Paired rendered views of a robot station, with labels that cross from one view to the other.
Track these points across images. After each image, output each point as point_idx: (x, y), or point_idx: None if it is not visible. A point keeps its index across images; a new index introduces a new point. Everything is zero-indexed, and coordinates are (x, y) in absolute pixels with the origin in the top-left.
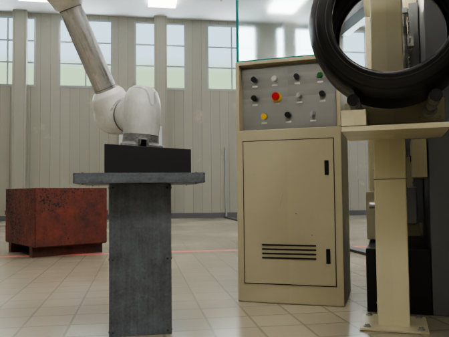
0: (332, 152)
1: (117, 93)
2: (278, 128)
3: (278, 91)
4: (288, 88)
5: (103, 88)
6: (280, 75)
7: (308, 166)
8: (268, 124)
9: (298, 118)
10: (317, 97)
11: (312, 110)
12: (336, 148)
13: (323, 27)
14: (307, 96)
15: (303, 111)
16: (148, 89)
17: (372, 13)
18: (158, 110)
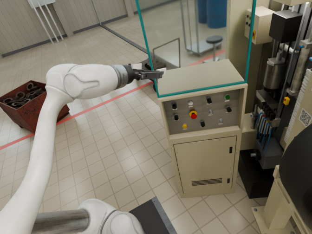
0: (235, 143)
1: (96, 224)
2: (195, 130)
3: (193, 110)
4: (202, 107)
5: (82, 230)
6: (194, 99)
7: (218, 150)
8: (187, 129)
9: (209, 124)
10: (224, 110)
11: (220, 118)
12: (237, 140)
13: None
14: (217, 110)
15: (213, 120)
16: (129, 233)
17: None
18: (141, 232)
